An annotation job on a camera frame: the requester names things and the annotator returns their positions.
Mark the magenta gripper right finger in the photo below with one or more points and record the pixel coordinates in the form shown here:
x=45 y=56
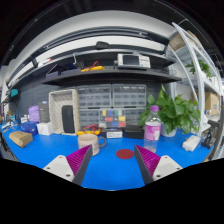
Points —
x=152 y=166

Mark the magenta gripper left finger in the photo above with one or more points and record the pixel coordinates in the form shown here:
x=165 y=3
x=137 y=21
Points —
x=72 y=167

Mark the plastic water bottle pink label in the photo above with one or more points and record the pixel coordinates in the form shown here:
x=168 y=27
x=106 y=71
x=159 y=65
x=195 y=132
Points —
x=152 y=129

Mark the beige ceramic mug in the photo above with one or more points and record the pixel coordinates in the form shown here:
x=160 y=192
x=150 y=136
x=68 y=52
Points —
x=93 y=140

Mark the red round coaster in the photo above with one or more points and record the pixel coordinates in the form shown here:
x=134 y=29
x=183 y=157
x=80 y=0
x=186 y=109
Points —
x=125 y=154

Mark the black low box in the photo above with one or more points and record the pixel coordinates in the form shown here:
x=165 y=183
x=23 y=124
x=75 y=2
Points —
x=133 y=132

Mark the white power adapter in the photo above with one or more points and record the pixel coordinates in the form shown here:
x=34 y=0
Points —
x=191 y=143

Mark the white small box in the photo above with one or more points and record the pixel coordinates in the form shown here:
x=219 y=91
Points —
x=45 y=128

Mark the black box white label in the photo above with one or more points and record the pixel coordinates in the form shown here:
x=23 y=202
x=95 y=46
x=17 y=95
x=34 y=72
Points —
x=112 y=133

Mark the black rectangular device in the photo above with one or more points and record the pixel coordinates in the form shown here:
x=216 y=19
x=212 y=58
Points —
x=68 y=119

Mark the green potted plant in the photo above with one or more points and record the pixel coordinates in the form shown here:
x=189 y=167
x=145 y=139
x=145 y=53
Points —
x=173 y=112

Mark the brown cardboard box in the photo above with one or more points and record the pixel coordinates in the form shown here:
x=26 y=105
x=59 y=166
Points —
x=21 y=138

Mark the blue box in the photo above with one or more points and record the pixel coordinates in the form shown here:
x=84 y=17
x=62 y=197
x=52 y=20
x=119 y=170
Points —
x=29 y=127

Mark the colourful parts organizer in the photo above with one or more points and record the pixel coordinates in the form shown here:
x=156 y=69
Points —
x=112 y=118

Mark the purple bag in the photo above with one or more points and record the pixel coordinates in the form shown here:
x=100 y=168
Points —
x=34 y=113

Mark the white perforated tray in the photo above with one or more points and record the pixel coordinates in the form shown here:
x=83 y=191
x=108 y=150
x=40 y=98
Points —
x=58 y=99

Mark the grey parts drawer cabinet right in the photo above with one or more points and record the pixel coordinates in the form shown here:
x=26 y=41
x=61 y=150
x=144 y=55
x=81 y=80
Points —
x=129 y=95

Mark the grey parts drawer cabinet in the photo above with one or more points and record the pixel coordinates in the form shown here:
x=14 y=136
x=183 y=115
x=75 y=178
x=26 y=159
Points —
x=93 y=96
x=129 y=95

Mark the grey parts drawer cabinet left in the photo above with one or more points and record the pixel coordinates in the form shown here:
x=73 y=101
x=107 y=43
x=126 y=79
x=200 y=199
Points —
x=93 y=96

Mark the cardboard box on rack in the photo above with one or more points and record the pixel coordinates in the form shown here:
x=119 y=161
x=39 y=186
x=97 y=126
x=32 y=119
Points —
x=212 y=103

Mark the yellow tool on shelf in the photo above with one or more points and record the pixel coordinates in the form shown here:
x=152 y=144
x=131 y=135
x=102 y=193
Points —
x=94 y=67

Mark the oscilloscope on shelf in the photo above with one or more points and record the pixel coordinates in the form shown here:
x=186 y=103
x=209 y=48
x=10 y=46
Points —
x=133 y=61

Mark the white metal shelving rack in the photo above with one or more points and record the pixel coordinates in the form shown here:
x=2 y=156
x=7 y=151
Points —
x=186 y=49

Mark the hanging green plant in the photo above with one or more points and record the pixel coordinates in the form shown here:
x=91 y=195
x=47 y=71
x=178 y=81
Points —
x=203 y=66

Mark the black wall shelf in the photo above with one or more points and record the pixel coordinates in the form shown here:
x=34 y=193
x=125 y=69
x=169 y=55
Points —
x=111 y=73

